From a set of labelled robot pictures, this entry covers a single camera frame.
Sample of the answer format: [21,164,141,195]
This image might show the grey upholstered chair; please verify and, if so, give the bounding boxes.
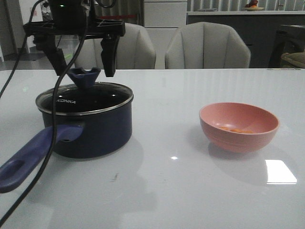
[74,23,156,70]
[164,22,251,69]

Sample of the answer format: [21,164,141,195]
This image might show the pink plastic bowl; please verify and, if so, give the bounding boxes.
[199,102,280,153]

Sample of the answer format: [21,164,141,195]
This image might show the orange ham slices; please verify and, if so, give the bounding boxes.
[220,126,253,134]

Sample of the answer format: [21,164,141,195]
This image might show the olive cushion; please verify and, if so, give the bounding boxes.
[280,52,305,69]

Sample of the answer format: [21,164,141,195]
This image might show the dark blue saucepan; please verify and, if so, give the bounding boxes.
[0,89,132,193]

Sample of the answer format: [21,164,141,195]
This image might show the white drawer cabinet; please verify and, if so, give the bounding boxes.
[144,0,187,69]

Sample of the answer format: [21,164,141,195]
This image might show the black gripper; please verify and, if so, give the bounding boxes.
[23,0,125,77]

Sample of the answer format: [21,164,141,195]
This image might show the right grey upholstered chair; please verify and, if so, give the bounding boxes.
[164,22,251,69]

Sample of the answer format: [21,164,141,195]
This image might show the fruit plate on counter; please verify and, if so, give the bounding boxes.
[243,0,264,11]

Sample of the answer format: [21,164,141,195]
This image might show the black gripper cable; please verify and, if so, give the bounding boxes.
[0,0,90,224]

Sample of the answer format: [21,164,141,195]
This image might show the dark grey counter cabinet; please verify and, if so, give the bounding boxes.
[186,10,305,68]

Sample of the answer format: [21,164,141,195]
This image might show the left grey upholstered chair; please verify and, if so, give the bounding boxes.
[74,23,156,70]

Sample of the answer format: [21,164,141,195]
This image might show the glass pot lid blue knob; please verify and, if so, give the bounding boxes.
[35,67,134,116]

